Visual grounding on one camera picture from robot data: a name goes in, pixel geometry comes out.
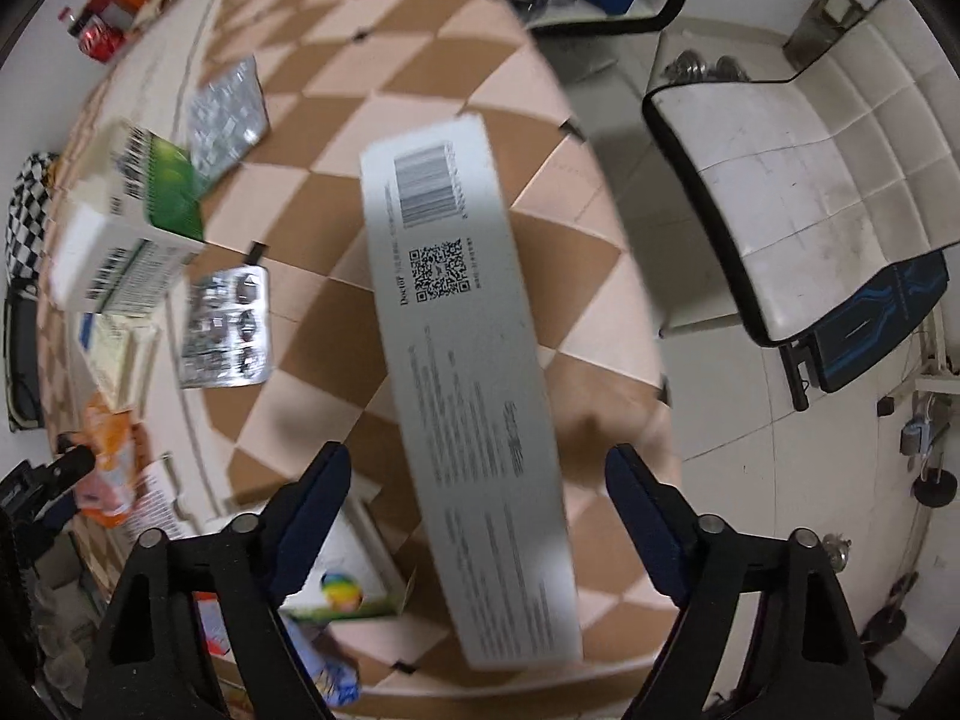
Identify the long grey toothpaste box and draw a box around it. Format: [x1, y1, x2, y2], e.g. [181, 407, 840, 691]
[359, 115, 583, 670]

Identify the white leather chair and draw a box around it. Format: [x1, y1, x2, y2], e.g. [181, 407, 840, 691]
[641, 0, 958, 408]

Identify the white box with colourful ball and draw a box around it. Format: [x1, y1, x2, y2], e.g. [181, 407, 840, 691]
[281, 496, 410, 624]

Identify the blue black scale board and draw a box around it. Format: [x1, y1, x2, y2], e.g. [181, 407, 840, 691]
[811, 252, 949, 394]

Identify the orange snack bag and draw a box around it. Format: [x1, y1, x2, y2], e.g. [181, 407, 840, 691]
[75, 392, 140, 528]

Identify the checkered black white bag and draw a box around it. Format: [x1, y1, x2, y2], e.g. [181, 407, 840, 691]
[5, 151, 60, 296]

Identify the checkered tablecloth table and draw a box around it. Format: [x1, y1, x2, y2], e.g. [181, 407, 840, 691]
[39, 0, 680, 718]

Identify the red soda bottle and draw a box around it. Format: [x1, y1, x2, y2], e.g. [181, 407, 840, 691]
[59, 7, 125, 64]

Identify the silver blister pack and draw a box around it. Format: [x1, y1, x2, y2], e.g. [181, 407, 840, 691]
[179, 265, 274, 388]
[187, 55, 270, 188]

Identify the green white medicine box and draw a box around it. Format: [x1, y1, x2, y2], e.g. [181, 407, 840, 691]
[49, 119, 205, 316]

